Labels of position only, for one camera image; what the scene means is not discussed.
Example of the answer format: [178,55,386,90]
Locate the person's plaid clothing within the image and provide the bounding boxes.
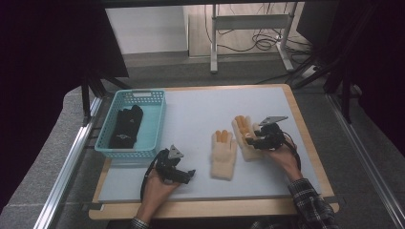
[247,218,289,229]

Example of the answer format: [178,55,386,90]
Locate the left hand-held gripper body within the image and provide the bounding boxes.
[154,144,192,185]

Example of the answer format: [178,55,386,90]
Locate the cream fuzzy glove orange fingertips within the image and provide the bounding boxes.
[231,114,266,163]
[209,129,239,182]

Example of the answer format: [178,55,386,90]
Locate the black metal stand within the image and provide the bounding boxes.
[290,0,362,125]

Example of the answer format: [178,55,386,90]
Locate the person's right hand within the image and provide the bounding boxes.
[264,139,304,184]

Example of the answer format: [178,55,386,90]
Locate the white metal desk frame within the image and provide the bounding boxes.
[209,3,296,74]

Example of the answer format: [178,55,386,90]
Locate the black cables bundle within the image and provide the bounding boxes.
[203,3,311,55]

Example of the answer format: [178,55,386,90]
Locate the black tripod stand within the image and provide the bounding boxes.
[80,71,132,126]

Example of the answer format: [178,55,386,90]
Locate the right hand-held gripper black cable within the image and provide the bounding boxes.
[281,131,303,172]

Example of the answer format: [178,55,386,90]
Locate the teal plastic basket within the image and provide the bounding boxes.
[94,89,167,160]

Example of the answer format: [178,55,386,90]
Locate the hand-held gripper black cable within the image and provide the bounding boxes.
[281,131,303,172]
[139,150,168,202]

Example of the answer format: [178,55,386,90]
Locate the left hand-held gripper black cable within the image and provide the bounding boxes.
[139,150,168,202]

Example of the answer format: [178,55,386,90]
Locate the aluminium rail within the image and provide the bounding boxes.
[32,95,103,229]
[324,94,405,225]

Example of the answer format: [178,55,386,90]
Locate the white board panel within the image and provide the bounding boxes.
[104,6,189,55]

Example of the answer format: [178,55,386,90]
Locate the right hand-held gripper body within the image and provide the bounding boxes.
[252,115,289,151]

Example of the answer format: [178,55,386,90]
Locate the person's left hand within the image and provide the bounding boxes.
[137,169,181,222]

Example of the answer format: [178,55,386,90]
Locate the white power strip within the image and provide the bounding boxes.
[300,64,318,79]

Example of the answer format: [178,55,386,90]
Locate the grey foam mat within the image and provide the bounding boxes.
[97,87,323,203]

